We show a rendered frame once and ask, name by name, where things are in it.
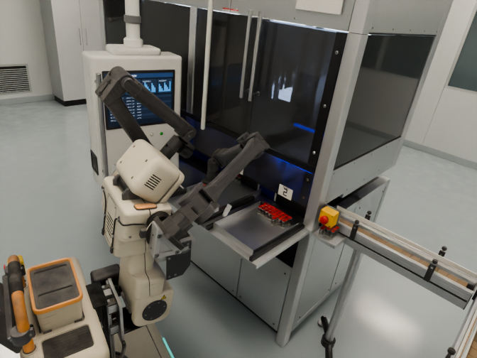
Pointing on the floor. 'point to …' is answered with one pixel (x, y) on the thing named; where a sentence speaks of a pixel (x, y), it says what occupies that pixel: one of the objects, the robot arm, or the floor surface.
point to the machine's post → (327, 155)
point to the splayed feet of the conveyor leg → (325, 338)
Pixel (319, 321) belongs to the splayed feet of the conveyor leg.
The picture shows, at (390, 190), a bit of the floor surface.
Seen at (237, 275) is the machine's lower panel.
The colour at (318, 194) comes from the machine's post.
